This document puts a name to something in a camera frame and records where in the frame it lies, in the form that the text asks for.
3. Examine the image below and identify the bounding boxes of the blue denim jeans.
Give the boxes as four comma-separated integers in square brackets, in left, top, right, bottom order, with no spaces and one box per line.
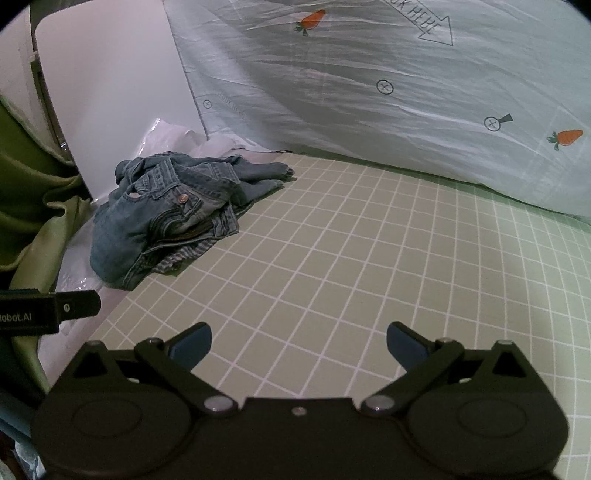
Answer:
[89,152,294,290]

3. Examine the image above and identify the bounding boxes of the blue checked shirt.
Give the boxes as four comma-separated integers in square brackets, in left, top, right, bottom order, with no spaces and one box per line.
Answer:
[152,239,216,275]

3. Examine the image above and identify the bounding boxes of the pale carrot print sheet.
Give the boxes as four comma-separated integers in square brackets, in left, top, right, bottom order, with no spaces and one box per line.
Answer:
[164,1,590,218]

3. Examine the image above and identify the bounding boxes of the olive green curtain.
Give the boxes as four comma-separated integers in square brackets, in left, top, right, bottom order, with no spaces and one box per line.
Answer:
[0,94,100,398]

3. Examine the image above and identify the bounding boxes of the white board panel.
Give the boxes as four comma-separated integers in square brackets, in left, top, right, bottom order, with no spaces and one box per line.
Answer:
[35,1,204,200]

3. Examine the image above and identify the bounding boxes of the green grid cutting mat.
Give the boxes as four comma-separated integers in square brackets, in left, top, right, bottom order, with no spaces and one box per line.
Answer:
[95,154,590,479]

